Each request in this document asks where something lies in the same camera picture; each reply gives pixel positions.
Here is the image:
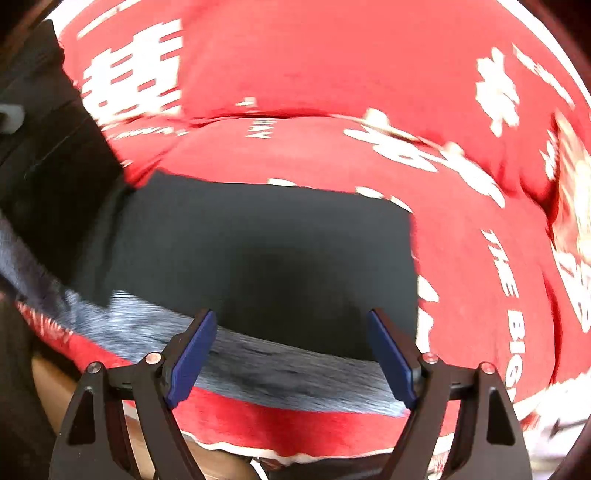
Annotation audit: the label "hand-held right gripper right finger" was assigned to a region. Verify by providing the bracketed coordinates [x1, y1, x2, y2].
[367, 308, 527, 480]

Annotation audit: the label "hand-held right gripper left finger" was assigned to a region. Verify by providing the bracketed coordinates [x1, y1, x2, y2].
[48, 309, 218, 480]

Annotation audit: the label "black grey patterned pants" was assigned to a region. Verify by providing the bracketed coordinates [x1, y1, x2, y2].
[0, 170, 420, 417]

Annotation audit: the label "red gold embroidered cushion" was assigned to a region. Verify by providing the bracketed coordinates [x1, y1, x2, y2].
[549, 111, 591, 334]

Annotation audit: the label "dark cloth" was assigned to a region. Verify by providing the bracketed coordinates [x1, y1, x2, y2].
[0, 21, 129, 278]

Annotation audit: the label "red printed blanket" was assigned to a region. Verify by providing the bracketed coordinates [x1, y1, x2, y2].
[16, 0, 591, 467]

